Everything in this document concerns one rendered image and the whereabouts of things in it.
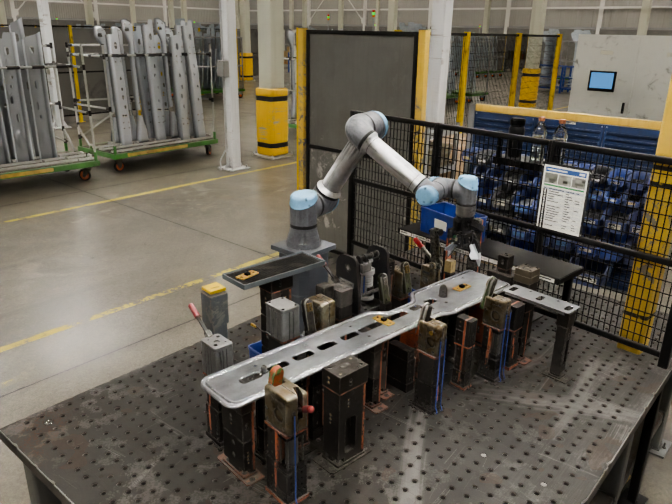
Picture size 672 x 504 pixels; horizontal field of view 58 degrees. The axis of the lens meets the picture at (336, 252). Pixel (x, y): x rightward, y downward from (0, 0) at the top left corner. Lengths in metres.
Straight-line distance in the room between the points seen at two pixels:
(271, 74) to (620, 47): 4.97
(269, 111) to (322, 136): 4.81
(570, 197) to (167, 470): 1.94
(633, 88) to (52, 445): 8.00
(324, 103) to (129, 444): 3.55
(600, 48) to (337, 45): 4.82
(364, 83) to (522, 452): 3.31
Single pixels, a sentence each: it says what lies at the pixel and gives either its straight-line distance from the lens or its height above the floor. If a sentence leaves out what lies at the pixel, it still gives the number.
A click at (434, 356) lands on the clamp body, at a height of 0.93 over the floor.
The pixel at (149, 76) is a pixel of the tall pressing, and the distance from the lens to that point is 10.04.
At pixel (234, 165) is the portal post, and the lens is 9.23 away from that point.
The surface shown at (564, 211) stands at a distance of 2.84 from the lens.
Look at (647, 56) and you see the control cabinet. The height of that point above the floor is 1.75.
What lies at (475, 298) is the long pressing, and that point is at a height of 1.00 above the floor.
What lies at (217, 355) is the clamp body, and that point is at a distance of 1.91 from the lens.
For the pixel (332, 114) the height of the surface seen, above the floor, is 1.34.
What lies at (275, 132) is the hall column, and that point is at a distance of 9.96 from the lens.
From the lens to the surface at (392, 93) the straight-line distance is 4.64.
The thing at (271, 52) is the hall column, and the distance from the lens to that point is 9.89.
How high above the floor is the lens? 1.98
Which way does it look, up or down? 20 degrees down
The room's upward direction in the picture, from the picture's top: 1 degrees clockwise
